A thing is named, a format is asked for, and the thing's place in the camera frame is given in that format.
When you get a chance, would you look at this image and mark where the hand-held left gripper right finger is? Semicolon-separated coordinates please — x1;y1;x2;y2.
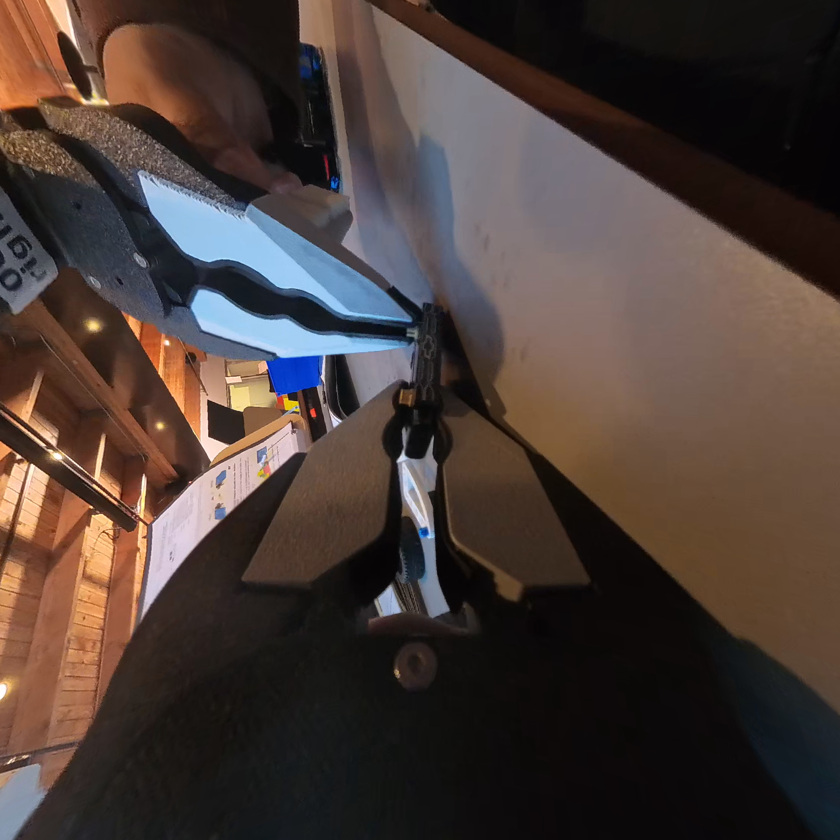
433;387;592;601

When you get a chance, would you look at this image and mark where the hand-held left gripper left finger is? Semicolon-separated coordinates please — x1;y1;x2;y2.
241;381;403;592

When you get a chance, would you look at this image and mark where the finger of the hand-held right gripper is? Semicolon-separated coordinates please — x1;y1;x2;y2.
138;172;421;326
189;289;411;361

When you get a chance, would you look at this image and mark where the white curved toy panel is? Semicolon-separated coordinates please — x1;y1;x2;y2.
395;453;460;618

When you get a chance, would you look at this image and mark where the black toy pin connector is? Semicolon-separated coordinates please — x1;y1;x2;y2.
403;400;437;460

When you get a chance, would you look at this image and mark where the black patterned toy beam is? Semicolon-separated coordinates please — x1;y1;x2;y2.
410;303;450;404

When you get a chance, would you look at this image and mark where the person's right forearm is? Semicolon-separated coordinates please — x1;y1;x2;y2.
85;0;309;67

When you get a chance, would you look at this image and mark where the grey desk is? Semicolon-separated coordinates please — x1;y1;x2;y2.
298;0;840;716

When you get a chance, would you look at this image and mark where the person's right hand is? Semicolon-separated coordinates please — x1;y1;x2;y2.
101;23;303;194

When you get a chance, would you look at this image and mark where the blue plastic bin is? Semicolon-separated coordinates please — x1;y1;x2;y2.
266;356;324;396

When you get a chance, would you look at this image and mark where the laminated instruction sheet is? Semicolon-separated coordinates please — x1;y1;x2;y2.
139;420;309;621

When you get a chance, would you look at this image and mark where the red toy car model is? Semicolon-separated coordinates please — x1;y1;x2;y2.
295;42;343;196

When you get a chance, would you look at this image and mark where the black metal rail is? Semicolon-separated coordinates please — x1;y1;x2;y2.
0;403;148;531

